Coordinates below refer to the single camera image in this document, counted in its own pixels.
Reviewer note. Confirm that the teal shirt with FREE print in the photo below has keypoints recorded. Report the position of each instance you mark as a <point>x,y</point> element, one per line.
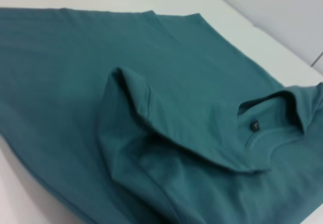
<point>126,108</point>

